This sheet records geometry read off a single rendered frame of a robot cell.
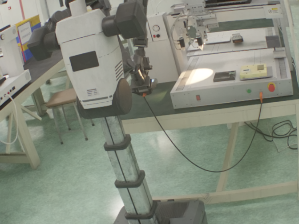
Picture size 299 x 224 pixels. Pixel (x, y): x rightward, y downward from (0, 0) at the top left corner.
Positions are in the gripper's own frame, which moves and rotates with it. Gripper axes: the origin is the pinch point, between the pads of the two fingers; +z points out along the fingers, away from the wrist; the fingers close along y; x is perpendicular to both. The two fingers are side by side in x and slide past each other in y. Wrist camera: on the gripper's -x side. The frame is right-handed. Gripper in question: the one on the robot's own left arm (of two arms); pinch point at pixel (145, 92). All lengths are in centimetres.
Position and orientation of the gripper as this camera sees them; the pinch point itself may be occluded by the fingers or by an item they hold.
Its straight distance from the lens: 229.0
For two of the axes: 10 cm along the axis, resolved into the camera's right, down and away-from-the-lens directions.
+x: -0.1, 8.0, -6.0
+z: 2.8, 5.8, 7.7
